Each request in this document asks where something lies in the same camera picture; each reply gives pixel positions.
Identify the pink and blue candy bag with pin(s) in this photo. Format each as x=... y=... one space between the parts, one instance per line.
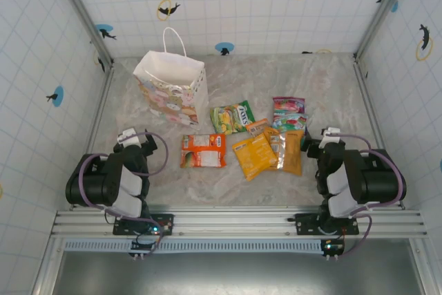
x=290 y=123

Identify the yellow snack pouch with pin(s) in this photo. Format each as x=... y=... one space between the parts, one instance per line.
x=253 y=157

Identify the large orange candy bag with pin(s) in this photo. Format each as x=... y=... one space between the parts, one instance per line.
x=203 y=151

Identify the green Fox's candy bag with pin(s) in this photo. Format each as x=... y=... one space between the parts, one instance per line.
x=231 y=117

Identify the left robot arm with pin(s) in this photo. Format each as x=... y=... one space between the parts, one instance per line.
x=93 y=184

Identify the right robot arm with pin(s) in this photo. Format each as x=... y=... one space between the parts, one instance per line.
x=376 y=181

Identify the white animal-print paper bag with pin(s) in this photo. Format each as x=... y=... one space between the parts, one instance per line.
x=162 y=67

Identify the brown-orange snack packet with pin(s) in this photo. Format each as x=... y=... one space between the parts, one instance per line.
x=293 y=153

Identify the orange and silver snack packet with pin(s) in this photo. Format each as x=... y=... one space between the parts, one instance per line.
x=277 y=150

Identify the small orange snack packet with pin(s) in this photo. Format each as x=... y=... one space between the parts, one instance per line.
x=257 y=126

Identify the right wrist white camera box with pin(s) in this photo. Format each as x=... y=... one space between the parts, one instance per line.
x=332 y=134

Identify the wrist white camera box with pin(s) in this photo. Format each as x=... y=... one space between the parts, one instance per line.
x=129 y=135
x=332 y=134

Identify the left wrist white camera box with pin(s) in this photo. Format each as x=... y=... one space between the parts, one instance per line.
x=129 y=135

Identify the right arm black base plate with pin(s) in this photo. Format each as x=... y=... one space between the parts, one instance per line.
x=307 y=222

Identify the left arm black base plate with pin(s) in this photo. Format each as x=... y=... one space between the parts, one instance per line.
x=162 y=220

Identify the aluminium mounting rail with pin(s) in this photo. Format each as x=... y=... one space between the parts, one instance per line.
x=235 y=220

